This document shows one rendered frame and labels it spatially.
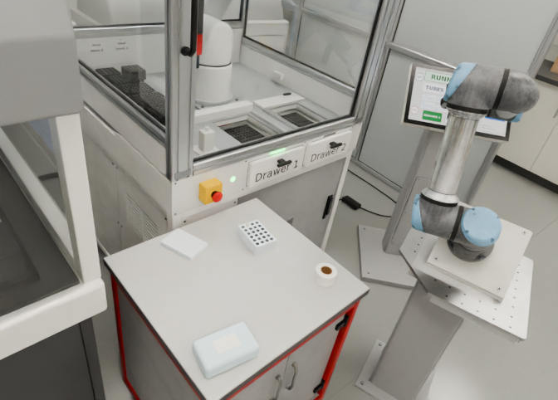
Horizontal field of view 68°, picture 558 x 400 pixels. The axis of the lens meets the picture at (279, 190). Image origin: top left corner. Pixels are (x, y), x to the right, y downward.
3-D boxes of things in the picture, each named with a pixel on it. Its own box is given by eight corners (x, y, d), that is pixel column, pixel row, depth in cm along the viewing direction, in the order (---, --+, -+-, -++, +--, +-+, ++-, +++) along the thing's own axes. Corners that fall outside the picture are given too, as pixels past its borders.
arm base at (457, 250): (501, 231, 144) (508, 225, 135) (482, 270, 141) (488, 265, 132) (457, 212, 149) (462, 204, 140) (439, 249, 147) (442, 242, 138)
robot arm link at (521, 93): (558, 71, 108) (525, 99, 153) (512, 64, 111) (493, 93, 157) (543, 115, 109) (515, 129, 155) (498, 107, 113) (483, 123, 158)
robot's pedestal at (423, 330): (433, 373, 199) (505, 258, 157) (418, 425, 177) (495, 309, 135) (376, 340, 210) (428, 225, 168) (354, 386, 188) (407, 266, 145)
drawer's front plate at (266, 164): (301, 168, 178) (305, 146, 172) (248, 188, 160) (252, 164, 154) (298, 167, 179) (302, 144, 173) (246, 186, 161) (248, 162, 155)
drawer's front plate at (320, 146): (347, 152, 198) (352, 131, 192) (305, 168, 180) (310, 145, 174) (344, 150, 199) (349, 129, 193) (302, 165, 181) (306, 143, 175)
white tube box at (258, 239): (275, 248, 143) (276, 240, 141) (255, 256, 139) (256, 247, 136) (256, 226, 151) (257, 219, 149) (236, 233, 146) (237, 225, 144)
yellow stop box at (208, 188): (222, 200, 148) (224, 183, 144) (206, 207, 144) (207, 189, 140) (214, 192, 151) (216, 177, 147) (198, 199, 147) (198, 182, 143)
